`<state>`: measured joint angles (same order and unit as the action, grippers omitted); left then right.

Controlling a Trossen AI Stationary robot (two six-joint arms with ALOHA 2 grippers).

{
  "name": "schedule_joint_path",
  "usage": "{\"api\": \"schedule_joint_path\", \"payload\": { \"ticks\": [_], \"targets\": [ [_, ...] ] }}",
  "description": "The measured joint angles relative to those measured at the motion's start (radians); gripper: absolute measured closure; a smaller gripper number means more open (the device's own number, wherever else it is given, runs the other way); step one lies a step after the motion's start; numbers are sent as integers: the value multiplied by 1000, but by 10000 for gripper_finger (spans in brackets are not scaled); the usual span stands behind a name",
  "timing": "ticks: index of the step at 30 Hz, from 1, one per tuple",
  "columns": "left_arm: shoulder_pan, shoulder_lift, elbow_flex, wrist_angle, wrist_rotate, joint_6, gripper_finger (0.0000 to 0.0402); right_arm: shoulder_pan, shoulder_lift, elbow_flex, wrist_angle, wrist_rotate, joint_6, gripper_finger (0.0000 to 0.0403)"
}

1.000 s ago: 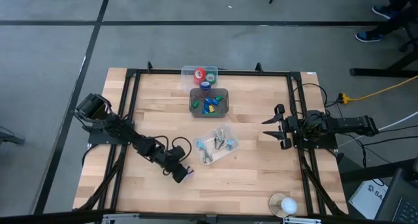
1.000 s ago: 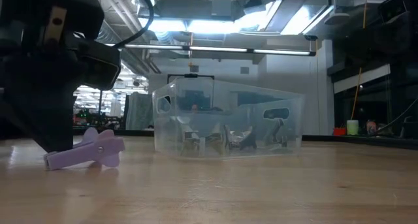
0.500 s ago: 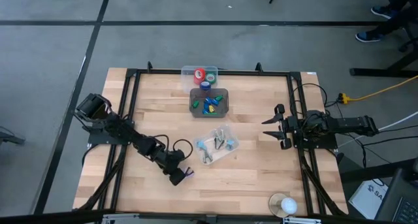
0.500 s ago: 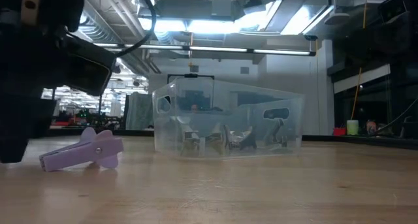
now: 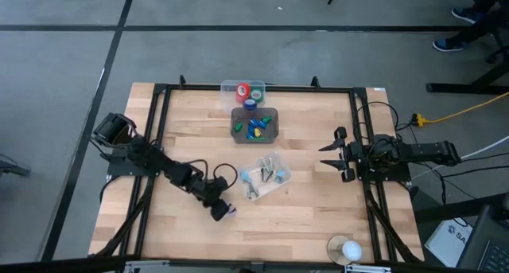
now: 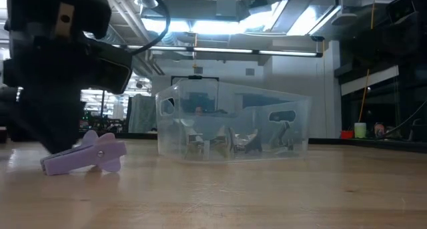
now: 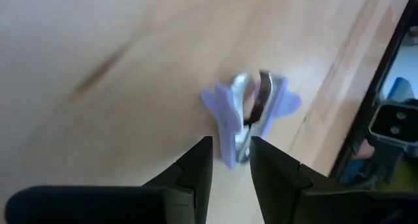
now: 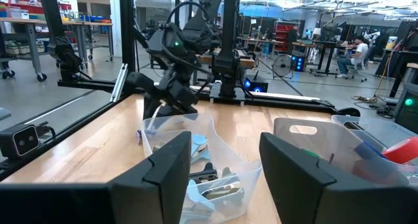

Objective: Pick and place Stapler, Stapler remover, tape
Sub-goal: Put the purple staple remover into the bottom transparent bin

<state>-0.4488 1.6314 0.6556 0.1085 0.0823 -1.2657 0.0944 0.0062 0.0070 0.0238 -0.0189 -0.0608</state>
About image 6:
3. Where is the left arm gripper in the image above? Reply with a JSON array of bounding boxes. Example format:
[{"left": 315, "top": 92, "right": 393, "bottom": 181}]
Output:
[{"left": 0, "top": 0, "right": 133, "bottom": 155}]

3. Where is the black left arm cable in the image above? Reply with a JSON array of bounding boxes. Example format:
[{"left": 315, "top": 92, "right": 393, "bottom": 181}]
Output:
[{"left": 131, "top": 0, "right": 171, "bottom": 55}]

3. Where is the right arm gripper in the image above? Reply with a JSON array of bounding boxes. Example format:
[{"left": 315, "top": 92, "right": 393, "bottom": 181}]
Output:
[{"left": 353, "top": 0, "right": 427, "bottom": 66}]

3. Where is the yellow cable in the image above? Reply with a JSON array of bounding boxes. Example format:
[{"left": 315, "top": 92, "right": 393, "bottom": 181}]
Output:
[{"left": 358, "top": 0, "right": 376, "bottom": 123}]

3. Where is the long ceiling light bar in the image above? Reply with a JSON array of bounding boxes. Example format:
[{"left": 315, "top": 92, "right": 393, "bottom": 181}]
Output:
[{"left": 113, "top": 44, "right": 324, "bottom": 58}]

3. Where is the black station frame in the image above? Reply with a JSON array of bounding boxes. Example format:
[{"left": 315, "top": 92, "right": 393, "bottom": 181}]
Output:
[
  {"left": 99, "top": 90, "right": 107, "bottom": 119},
  {"left": 170, "top": 74, "right": 220, "bottom": 86}
]

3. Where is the lilac staple remover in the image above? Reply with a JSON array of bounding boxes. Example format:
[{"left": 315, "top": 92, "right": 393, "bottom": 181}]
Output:
[{"left": 39, "top": 129, "right": 128, "bottom": 176}]

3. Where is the green-grey staple remover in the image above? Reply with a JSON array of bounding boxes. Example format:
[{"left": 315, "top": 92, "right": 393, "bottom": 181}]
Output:
[{"left": 212, "top": 125, "right": 232, "bottom": 157}]

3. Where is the green cup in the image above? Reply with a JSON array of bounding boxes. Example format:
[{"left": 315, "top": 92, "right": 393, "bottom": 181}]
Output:
[{"left": 354, "top": 122, "right": 367, "bottom": 139}]

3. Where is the colourful packet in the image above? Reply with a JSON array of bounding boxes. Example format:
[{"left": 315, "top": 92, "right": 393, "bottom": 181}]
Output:
[{"left": 374, "top": 122, "right": 386, "bottom": 139}]

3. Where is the black staple remover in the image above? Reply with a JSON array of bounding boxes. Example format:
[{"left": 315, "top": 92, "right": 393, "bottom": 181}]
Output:
[{"left": 269, "top": 121, "right": 295, "bottom": 153}]

